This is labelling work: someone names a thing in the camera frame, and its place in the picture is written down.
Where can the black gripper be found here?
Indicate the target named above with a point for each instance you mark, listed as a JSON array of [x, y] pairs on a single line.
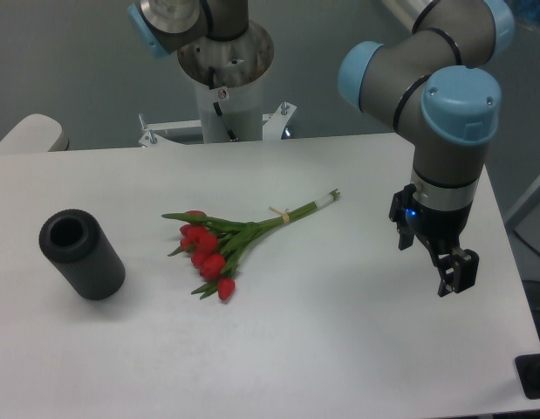
[[439, 232]]

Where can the red tulip bouquet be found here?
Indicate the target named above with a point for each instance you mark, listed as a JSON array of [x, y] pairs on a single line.
[[216, 245]]

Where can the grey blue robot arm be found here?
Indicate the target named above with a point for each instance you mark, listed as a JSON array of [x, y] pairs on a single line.
[[430, 89]]

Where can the black device at table corner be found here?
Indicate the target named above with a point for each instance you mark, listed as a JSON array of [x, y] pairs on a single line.
[[528, 369]]

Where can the black ribbed cylindrical vase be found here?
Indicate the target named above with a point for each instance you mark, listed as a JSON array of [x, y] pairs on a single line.
[[74, 242]]

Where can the beige chair armrest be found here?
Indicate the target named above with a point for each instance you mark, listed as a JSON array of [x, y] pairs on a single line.
[[36, 133]]

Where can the white furniture frame at right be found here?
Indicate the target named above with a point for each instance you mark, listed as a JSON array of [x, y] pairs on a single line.
[[529, 199]]

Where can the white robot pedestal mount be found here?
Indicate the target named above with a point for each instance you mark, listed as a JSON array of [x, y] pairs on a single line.
[[228, 79]]

